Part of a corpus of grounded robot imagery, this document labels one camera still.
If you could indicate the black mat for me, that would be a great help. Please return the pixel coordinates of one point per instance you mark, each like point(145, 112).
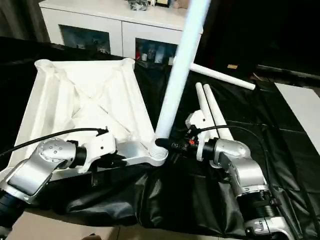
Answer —
point(280, 140)

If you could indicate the white plastic table leg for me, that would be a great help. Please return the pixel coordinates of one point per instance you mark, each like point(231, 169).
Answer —
point(182, 65)
point(220, 75)
point(217, 110)
point(206, 107)

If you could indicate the grey curtain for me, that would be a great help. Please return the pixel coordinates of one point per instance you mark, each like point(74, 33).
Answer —
point(20, 17)

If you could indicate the shiny silver ornament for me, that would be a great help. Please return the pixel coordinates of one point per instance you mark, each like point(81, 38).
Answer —
point(139, 4)

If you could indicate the white sideboard with glass doors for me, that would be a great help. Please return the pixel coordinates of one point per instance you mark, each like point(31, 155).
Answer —
point(120, 22)

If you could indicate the black cabinet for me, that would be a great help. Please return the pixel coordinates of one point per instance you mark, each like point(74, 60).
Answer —
point(260, 30)

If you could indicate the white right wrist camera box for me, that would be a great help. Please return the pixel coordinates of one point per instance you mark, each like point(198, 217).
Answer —
point(200, 122)

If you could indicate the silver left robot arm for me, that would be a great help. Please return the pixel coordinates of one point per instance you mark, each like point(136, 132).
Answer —
point(40, 165)

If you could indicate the white plastic table top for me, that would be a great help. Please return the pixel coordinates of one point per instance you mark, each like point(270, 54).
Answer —
point(85, 100)

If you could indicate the small yellow label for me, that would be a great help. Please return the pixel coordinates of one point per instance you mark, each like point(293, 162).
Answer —
point(232, 66)

